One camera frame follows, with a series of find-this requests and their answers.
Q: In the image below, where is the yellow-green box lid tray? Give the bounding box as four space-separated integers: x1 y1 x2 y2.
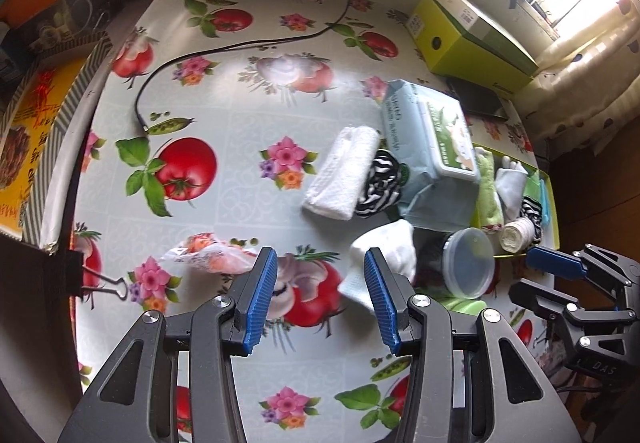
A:
470 140 560 259

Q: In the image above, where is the clear plastic wrapper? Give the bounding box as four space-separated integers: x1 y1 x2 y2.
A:
160 232 258 274

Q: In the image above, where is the wet wipes pack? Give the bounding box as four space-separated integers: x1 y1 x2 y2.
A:
380 79 478 184

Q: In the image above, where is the white waffle towel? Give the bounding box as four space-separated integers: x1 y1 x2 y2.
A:
301 124 381 221

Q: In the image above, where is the floral tomato tablecloth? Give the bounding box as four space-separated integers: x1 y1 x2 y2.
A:
65 0 566 443

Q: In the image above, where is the wooden cabinet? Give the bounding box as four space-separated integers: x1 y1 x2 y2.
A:
545 123 640 264

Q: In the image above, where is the black cable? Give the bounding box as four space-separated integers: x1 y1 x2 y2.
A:
135 0 351 134

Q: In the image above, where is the cream dotted curtain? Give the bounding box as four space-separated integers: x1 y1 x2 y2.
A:
515 0 640 154

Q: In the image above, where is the white and green carton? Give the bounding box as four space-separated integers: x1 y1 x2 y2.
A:
425 0 541 76

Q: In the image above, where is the green embroidered towel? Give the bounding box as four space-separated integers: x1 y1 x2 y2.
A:
475 150 506 231

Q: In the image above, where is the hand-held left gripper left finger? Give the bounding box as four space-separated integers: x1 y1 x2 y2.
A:
57 246 278 443

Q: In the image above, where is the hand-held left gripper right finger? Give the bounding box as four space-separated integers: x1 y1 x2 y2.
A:
363 248 583 443

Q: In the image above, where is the small green container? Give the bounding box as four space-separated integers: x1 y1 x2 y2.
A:
440 295 488 319

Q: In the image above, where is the black binder clip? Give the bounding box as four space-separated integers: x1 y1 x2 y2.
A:
47 248 128 299

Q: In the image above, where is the clear round plastic container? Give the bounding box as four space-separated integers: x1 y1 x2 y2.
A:
440 227 496 300

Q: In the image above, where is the black tablet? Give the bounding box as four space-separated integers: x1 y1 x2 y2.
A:
445 77 508 120

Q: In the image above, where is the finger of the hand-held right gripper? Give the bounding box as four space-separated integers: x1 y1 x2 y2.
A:
526 245 640 294
509 279 628 329

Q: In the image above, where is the yellow-green shoe box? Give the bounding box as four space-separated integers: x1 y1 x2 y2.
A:
410 0 533 96

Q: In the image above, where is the yellow printed box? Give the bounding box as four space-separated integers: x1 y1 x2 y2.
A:
0 36 113 254

